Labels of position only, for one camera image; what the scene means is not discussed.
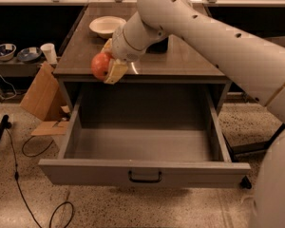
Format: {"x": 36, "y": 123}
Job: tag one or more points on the blue bowl far left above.
{"x": 7, "y": 52}

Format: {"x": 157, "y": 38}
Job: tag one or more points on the red apple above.
{"x": 100, "y": 65}

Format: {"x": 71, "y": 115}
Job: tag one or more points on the white paper cup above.
{"x": 50, "y": 53}

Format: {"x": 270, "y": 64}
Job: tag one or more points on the green yellow sponge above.
{"x": 158, "y": 48}

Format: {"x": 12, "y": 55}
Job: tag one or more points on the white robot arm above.
{"x": 255, "y": 65}

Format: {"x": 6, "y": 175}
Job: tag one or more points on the brown cardboard piece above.
{"x": 45, "y": 101}

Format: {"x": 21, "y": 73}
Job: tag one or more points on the grey side shelf left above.
{"x": 16, "y": 69}

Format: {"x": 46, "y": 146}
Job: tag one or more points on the black drawer handle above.
{"x": 144, "y": 178}

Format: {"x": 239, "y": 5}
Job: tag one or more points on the open grey top drawer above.
{"x": 145, "y": 129}

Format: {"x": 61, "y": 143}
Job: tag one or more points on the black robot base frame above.
{"x": 253, "y": 147}

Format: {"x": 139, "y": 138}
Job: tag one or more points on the blue bowl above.
{"x": 7, "y": 52}
{"x": 29, "y": 55}

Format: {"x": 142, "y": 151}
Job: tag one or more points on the white bowl on counter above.
{"x": 105, "y": 26}

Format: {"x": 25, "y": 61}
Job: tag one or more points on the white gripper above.
{"x": 121, "y": 47}

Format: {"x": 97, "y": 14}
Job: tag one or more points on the grey cabinet counter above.
{"x": 179, "y": 63}

